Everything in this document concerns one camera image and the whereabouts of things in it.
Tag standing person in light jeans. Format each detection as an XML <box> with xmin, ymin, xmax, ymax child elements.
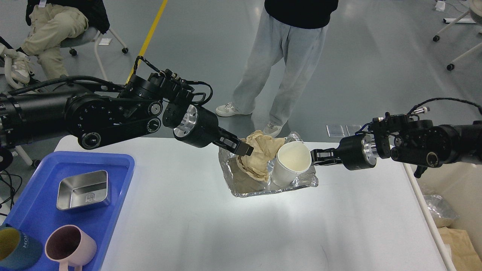
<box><xmin>216</xmin><ymin>0</ymin><xmax>339</xmax><ymax>137</ymax></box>

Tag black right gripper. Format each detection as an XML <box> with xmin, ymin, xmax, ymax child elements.
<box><xmin>310</xmin><ymin>133</ymin><xmax>390</xmax><ymax>171</ymax></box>

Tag grey office chair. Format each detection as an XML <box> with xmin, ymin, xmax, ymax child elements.
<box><xmin>1</xmin><ymin>27</ymin><xmax>111</xmax><ymax>89</ymax></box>

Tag white wheeled stand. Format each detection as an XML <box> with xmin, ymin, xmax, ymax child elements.
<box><xmin>432</xmin><ymin>0</ymin><xmax>482</xmax><ymax>72</ymax></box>

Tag seated person in khaki trousers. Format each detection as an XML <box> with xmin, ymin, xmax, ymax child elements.
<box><xmin>1</xmin><ymin>0</ymin><xmax>110</xmax><ymax>84</ymax></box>

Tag black cables on floor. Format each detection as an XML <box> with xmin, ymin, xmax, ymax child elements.
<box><xmin>0</xmin><ymin>167</ymin><xmax>23</xmax><ymax>217</ymax></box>

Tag crumpled clear plastic bag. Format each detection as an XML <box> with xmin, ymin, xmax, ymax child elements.
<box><xmin>423</xmin><ymin>194</ymin><xmax>460</xmax><ymax>228</ymax></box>

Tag white side table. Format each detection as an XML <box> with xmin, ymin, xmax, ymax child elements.
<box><xmin>11</xmin><ymin>146</ymin><xmax>41</xmax><ymax>169</ymax></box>

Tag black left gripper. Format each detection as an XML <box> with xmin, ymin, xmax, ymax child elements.
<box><xmin>173</xmin><ymin>105</ymin><xmax>254</xmax><ymax>156</ymax></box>

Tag white paper cup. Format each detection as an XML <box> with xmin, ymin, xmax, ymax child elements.
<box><xmin>271</xmin><ymin>141</ymin><xmax>312</xmax><ymax>187</ymax></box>

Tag pink ceramic mug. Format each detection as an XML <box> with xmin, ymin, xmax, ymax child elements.
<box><xmin>44</xmin><ymin>225</ymin><xmax>97</xmax><ymax>271</ymax></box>

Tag brown paper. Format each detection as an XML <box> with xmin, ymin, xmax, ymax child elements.
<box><xmin>438</xmin><ymin>227</ymin><xmax>482</xmax><ymax>271</ymax></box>
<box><xmin>236</xmin><ymin>130</ymin><xmax>285</xmax><ymax>183</ymax></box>

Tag dark teal mug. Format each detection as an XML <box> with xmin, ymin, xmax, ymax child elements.
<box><xmin>0</xmin><ymin>224</ymin><xmax>43</xmax><ymax>270</ymax></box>

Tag aluminium foil container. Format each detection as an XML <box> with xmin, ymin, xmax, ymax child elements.
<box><xmin>218</xmin><ymin>132</ymin><xmax>318</xmax><ymax>198</ymax></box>

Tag brown paper in bin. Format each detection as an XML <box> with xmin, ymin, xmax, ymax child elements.
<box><xmin>438</xmin><ymin>227</ymin><xmax>482</xmax><ymax>271</ymax></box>

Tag white plastic bin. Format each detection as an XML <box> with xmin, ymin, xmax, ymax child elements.
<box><xmin>403</xmin><ymin>163</ymin><xmax>482</xmax><ymax>271</ymax></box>

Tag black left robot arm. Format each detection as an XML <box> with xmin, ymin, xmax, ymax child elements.
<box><xmin>0</xmin><ymin>56</ymin><xmax>253</xmax><ymax>171</ymax></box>

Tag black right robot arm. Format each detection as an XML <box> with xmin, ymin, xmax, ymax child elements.
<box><xmin>311</xmin><ymin>101</ymin><xmax>482</xmax><ymax>178</ymax></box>

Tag clear plastic floor plate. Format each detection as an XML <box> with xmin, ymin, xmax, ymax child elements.
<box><xmin>326</xmin><ymin>125</ymin><xmax>346</xmax><ymax>138</ymax></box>

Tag stainless steel square tray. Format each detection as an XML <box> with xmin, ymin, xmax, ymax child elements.
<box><xmin>56</xmin><ymin>170</ymin><xmax>111</xmax><ymax>213</ymax></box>

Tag blue plastic tray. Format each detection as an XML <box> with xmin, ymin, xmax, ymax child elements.
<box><xmin>5</xmin><ymin>151</ymin><xmax>135</xmax><ymax>271</ymax></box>

